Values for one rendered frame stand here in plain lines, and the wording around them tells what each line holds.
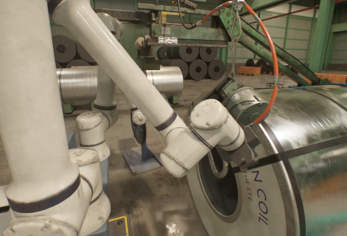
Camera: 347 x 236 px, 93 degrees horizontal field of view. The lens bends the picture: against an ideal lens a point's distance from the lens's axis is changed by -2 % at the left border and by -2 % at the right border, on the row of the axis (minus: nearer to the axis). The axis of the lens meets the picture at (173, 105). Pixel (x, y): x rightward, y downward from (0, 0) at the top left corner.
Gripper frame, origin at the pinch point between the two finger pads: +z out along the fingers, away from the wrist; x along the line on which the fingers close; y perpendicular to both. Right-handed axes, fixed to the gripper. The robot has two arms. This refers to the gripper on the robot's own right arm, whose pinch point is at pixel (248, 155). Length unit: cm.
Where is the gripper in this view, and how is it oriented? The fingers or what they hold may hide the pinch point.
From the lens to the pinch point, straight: 71.1
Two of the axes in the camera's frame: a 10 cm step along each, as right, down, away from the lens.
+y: -2.4, -6.4, 7.3
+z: 5.9, 5.0, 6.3
